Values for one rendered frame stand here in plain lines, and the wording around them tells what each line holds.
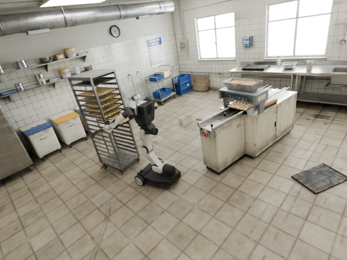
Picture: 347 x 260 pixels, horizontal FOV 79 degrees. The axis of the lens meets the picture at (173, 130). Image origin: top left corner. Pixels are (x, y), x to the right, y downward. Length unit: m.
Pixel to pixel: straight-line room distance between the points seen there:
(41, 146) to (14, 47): 2.20
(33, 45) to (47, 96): 1.15
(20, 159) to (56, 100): 1.72
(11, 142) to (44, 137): 0.68
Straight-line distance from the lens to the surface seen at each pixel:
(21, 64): 5.71
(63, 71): 5.90
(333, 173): 3.88
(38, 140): 5.52
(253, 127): 3.57
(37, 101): 6.04
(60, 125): 5.56
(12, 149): 5.21
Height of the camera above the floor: 2.30
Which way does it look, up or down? 26 degrees down
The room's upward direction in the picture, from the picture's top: 10 degrees counter-clockwise
